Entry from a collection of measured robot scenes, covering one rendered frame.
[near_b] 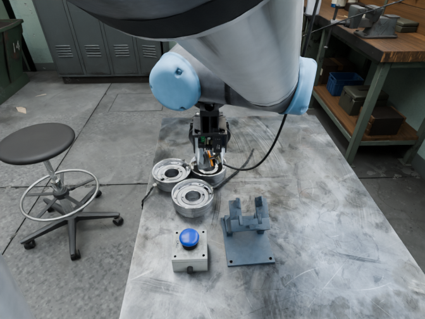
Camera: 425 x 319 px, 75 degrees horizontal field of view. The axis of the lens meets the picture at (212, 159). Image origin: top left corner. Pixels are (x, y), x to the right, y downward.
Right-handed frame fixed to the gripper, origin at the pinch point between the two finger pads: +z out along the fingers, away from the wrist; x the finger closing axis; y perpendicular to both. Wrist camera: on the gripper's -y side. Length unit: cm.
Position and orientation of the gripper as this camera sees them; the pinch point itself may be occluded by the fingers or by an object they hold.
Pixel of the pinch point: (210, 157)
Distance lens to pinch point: 70.6
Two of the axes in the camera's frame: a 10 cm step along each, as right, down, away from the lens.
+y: 0.2, 7.1, -7.0
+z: 0.1, 7.0, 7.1
